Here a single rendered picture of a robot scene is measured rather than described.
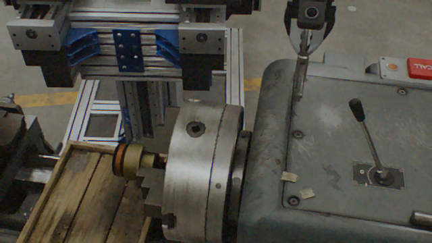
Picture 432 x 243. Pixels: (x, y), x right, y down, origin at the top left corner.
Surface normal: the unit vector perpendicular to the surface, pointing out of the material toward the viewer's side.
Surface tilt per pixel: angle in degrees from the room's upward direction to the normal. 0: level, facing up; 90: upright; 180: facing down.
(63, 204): 0
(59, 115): 0
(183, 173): 41
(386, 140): 0
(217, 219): 71
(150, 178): 9
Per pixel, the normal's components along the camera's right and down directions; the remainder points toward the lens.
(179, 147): -0.06, -0.36
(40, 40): -0.02, 0.72
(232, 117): 0.04, -0.79
